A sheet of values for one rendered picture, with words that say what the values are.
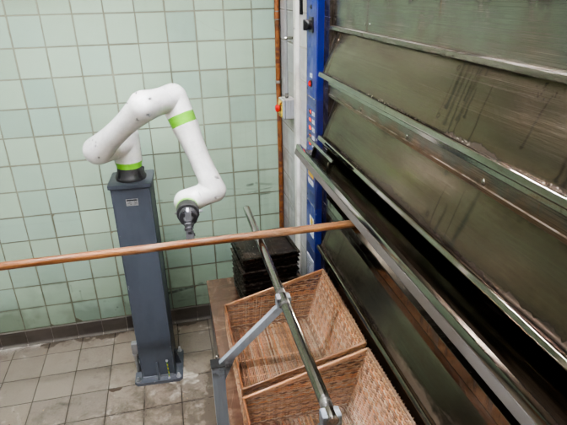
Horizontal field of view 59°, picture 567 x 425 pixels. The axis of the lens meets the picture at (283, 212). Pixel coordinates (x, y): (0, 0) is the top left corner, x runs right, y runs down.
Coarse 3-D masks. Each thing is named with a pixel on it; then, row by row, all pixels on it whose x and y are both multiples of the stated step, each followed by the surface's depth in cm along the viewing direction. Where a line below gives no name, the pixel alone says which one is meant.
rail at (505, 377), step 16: (336, 192) 163; (352, 208) 150; (368, 224) 138; (384, 240) 129; (400, 256) 121; (416, 272) 115; (432, 288) 109; (448, 304) 103; (448, 320) 100; (464, 336) 95; (480, 352) 90; (496, 368) 86; (512, 384) 82; (528, 400) 79; (544, 416) 76
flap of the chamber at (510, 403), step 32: (320, 160) 199; (352, 192) 168; (384, 224) 146; (384, 256) 128; (416, 256) 128; (416, 288) 112; (448, 288) 115; (480, 320) 104; (512, 352) 95; (544, 352) 97; (544, 384) 87
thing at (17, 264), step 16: (320, 224) 192; (336, 224) 193; (352, 224) 194; (192, 240) 183; (208, 240) 184; (224, 240) 185; (240, 240) 187; (48, 256) 175; (64, 256) 175; (80, 256) 176; (96, 256) 177; (112, 256) 179
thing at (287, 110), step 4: (280, 100) 262; (284, 100) 259; (288, 100) 259; (292, 100) 260; (284, 104) 259; (288, 104) 260; (292, 104) 260; (280, 108) 264; (284, 108) 260; (288, 108) 261; (292, 108) 261; (280, 112) 265; (284, 112) 261; (288, 112) 262; (292, 112) 262; (284, 116) 262; (288, 116) 263; (292, 116) 263
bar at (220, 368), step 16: (256, 224) 203; (256, 240) 190; (272, 272) 167; (288, 304) 150; (272, 320) 157; (288, 320) 144; (304, 336) 137; (304, 352) 131; (224, 368) 160; (224, 384) 162; (320, 384) 120; (224, 400) 164; (320, 400) 116; (224, 416) 167; (320, 416) 113; (336, 416) 111
